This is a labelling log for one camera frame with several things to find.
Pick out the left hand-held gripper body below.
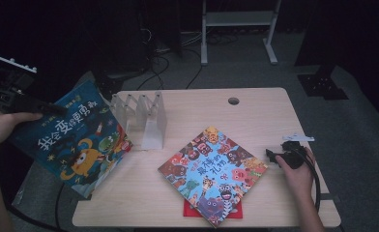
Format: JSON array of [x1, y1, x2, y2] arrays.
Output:
[[0, 50, 43, 114]]

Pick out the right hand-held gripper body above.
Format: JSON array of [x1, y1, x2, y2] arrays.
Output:
[[276, 133, 316, 170]]

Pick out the dark blue monster picture book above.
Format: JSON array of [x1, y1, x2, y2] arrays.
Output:
[[8, 79, 134, 199]]

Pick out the colourful animal picture book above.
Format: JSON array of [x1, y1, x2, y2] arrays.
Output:
[[158, 126, 269, 229]]

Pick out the clear acrylic book rack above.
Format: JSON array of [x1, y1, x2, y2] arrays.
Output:
[[108, 91, 168, 151]]

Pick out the red picture book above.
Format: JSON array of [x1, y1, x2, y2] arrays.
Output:
[[183, 198, 244, 220]]

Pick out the person's right hand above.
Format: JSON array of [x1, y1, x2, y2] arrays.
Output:
[[275, 146, 317, 201]]

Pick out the black stand base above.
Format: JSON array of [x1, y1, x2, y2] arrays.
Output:
[[295, 61, 350, 102]]

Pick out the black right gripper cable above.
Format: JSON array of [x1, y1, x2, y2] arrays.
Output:
[[292, 146, 323, 215]]

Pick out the black floor cable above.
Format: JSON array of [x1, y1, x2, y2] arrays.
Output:
[[185, 47, 205, 90], [135, 52, 171, 92]]

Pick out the white metal stand frame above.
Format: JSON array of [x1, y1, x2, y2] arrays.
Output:
[[200, 0, 282, 67]]

